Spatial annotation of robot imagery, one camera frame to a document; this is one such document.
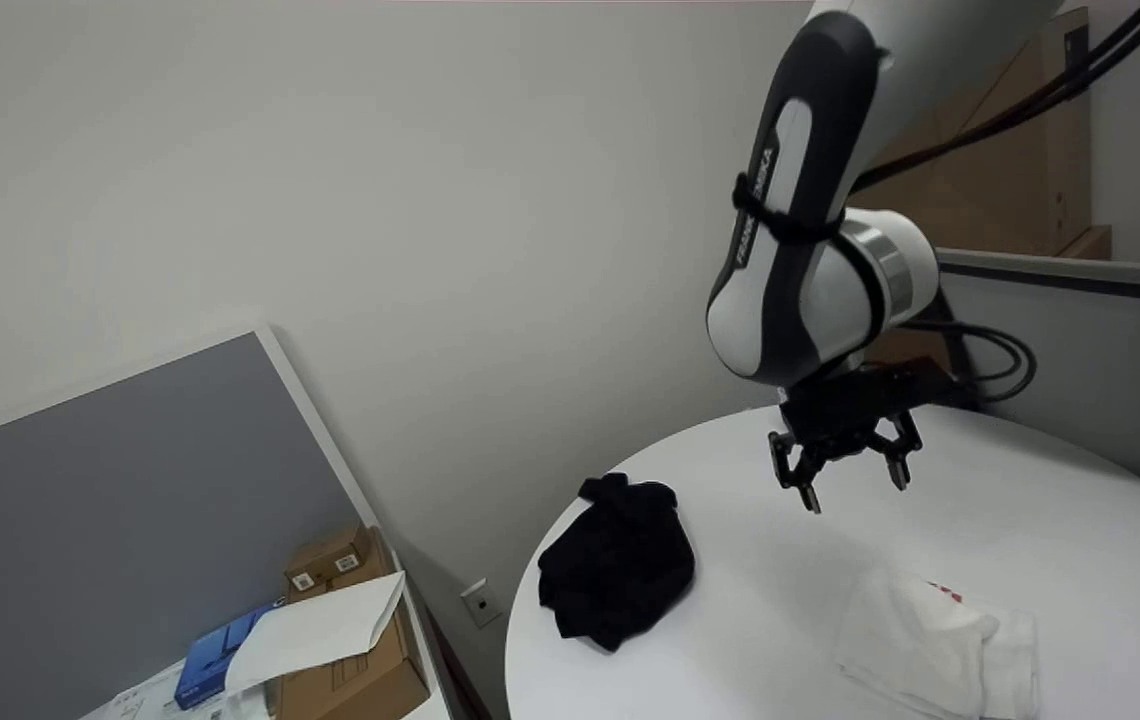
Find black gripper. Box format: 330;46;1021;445
769;360;942;515

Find white cloth with red stripe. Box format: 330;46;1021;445
836;572;1042;720

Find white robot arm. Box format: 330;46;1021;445
705;0;1060;494

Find black crumpled cloth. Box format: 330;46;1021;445
536;472;694;650

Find grey office chair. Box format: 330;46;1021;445
941;253;1140;475

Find stacked cardboard boxes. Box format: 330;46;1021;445
851;2;1116;375

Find cardboard box on desk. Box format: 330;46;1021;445
266;526;428;720

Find white paper sheet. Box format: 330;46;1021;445
224;572;404;695

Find blue object on desk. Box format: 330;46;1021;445
170;602;262;709

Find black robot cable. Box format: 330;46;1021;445
842;0;1140;406

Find grey partition panel white frame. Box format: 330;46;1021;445
0;318;456;720

